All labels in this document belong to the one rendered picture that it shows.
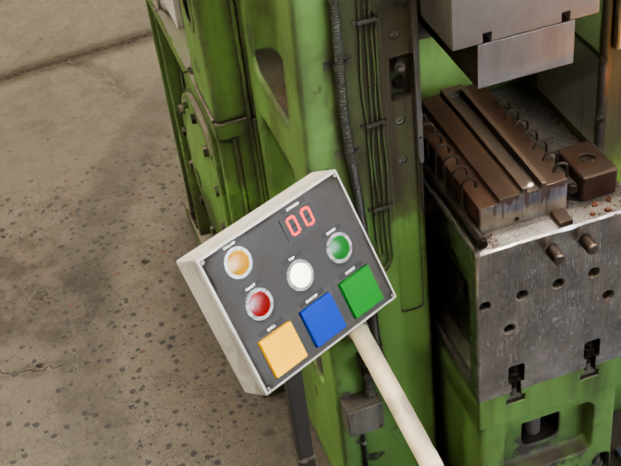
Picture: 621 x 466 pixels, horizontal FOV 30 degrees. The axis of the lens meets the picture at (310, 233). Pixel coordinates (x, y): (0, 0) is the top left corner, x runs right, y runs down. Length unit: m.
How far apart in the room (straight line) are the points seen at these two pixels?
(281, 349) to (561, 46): 0.78
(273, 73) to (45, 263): 1.65
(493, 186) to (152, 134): 2.31
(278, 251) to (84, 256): 1.99
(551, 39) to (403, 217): 0.54
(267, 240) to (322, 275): 0.13
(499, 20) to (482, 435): 1.07
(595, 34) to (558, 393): 0.84
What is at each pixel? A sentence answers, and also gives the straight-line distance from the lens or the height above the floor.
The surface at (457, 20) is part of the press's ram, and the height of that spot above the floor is 1.43.
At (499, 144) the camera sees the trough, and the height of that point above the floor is 0.99.
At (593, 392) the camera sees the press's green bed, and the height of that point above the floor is 0.36.
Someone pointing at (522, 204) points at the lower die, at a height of 0.96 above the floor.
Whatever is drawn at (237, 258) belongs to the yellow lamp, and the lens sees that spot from 2.03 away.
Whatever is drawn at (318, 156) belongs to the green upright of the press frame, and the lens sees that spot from 2.34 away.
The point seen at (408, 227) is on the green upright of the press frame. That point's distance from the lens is 2.54.
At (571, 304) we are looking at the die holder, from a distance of 2.61.
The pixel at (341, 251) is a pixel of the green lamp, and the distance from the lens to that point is 2.15.
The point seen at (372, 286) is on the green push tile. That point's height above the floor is 1.01.
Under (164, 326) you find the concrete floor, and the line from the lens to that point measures 3.67.
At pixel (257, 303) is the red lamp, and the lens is 2.05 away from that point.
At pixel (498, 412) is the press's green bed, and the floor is 0.41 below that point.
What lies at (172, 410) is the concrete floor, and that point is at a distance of 3.42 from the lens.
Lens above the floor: 2.48
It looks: 39 degrees down
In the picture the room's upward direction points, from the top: 7 degrees counter-clockwise
